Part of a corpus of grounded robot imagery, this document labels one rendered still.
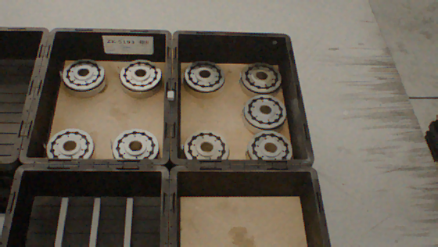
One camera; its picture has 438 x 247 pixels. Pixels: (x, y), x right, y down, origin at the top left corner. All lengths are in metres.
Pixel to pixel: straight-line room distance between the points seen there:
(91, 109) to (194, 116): 0.25
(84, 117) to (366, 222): 0.73
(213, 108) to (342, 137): 0.39
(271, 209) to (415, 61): 1.88
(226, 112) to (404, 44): 1.83
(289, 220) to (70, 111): 0.57
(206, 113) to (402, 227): 0.56
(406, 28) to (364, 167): 1.75
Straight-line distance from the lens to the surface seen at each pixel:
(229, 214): 1.05
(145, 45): 1.27
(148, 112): 1.20
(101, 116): 1.20
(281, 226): 1.06
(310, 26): 1.68
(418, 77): 2.74
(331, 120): 1.42
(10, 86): 1.31
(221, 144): 1.11
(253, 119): 1.16
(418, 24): 3.07
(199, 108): 1.21
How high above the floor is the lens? 1.76
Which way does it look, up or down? 52 degrees down
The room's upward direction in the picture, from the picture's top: 8 degrees clockwise
